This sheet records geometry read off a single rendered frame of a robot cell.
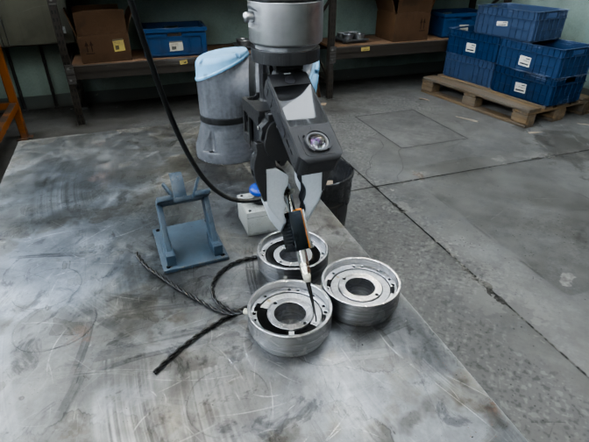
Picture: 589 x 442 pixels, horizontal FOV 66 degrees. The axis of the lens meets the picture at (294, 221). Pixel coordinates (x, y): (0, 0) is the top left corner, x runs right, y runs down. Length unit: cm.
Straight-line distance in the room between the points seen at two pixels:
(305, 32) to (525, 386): 146
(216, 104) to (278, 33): 57
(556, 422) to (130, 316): 134
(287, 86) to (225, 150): 57
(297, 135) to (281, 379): 28
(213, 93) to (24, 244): 46
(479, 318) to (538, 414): 42
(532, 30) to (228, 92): 346
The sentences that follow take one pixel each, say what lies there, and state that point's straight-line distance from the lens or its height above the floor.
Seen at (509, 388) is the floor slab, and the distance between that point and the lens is 171.
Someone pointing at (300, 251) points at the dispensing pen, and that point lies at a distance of 55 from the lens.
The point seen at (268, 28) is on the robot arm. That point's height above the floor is 115.
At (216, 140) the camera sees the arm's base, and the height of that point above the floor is 85.
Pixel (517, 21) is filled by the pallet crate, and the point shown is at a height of 71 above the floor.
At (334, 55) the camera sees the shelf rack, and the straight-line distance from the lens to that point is 431.
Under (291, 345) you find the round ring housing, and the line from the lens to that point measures 54.
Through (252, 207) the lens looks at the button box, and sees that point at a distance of 77.
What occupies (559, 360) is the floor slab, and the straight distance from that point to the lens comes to 187.
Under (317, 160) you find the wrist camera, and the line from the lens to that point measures 42.
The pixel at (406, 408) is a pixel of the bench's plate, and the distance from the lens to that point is 54.
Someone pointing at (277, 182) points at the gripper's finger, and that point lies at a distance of 51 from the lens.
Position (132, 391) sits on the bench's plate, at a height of 80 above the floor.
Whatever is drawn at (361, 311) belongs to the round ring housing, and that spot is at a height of 83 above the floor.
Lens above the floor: 122
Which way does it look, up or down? 31 degrees down
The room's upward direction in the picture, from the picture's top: straight up
